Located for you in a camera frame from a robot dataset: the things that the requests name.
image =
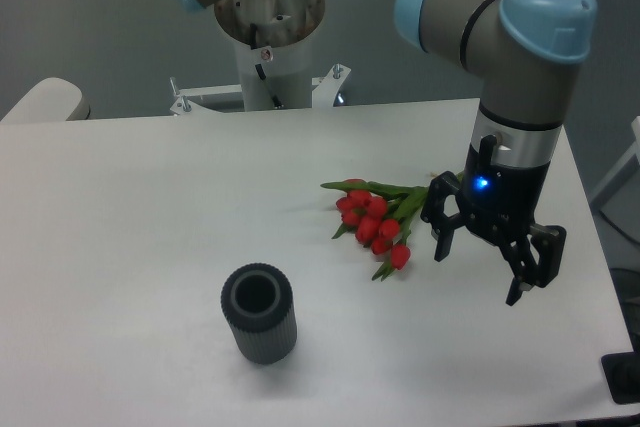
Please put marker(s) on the beige chair back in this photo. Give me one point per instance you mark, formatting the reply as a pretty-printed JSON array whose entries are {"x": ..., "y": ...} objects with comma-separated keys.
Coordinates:
[{"x": 51, "y": 100}]

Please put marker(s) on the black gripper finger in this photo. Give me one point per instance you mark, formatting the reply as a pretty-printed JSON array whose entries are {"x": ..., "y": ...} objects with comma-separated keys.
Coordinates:
[
  {"x": 443, "y": 226},
  {"x": 534, "y": 258}
]

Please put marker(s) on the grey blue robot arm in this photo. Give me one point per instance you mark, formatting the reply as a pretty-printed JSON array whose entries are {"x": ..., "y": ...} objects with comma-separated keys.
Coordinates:
[{"x": 528, "y": 54}]

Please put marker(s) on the white furniture at right edge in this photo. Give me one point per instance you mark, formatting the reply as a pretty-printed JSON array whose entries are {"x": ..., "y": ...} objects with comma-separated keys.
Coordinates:
[{"x": 619, "y": 174}]

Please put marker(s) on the black box at table edge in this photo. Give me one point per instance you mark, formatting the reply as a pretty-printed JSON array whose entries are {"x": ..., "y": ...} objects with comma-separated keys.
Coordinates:
[{"x": 622, "y": 376}]

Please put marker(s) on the white pedestal base frame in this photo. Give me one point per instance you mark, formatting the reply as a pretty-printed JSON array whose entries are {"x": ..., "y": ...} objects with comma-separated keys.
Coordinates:
[{"x": 258, "y": 94}]

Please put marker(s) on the red tulip bouquet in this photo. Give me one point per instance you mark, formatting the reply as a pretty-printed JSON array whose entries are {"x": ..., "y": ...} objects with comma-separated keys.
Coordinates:
[{"x": 380, "y": 217}]

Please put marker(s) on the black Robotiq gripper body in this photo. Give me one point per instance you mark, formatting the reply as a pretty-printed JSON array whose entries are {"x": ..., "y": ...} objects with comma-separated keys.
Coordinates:
[{"x": 498, "y": 202}]

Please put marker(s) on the dark grey ribbed vase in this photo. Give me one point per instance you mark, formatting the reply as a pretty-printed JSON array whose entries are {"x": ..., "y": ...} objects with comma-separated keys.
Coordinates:
[{"x": 258, "y": 304}]

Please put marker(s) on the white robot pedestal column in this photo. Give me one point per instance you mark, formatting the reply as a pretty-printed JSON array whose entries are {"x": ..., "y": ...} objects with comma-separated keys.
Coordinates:
[{"x": 271, "y": 38}]

